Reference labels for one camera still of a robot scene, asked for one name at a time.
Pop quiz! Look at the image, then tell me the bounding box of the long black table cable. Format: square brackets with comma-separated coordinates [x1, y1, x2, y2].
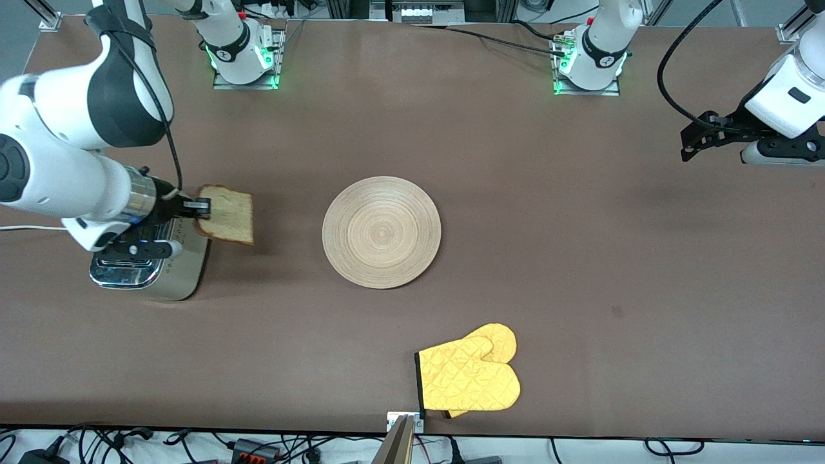
[412, 23, 569, 57]

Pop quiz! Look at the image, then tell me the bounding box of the yellow quilted oven mitt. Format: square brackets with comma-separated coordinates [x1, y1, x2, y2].
[414, 334, 521, 413]
[443, 323, 518, 420]

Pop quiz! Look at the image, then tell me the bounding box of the aluminium camera post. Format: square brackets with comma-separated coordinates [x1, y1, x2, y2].
[371, 412, 426, 464]

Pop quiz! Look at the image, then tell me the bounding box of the grey power strip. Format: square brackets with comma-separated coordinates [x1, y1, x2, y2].
[371, 0, 466, 24]

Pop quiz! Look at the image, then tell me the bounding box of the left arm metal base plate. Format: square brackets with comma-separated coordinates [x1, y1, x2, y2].
[552, 32, 623, 97]

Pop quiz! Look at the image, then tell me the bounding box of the slice of brown-crust bread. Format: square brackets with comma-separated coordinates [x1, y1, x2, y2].
[195, 184, 255, 246]

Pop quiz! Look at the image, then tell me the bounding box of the aluminium frame corner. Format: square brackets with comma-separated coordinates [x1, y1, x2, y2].
[37, 0, 63, 32]
[777, 0, 825, 44]

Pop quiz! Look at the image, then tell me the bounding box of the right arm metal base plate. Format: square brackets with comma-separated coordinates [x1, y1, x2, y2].
[213, 27, 286, 91]

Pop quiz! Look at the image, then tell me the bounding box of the silver two-slot toaster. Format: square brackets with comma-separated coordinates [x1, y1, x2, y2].
[89, 216, 212, 302]

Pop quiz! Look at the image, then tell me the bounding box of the round light wooden plate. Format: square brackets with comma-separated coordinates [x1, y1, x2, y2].
[322, 176, 443, 290]

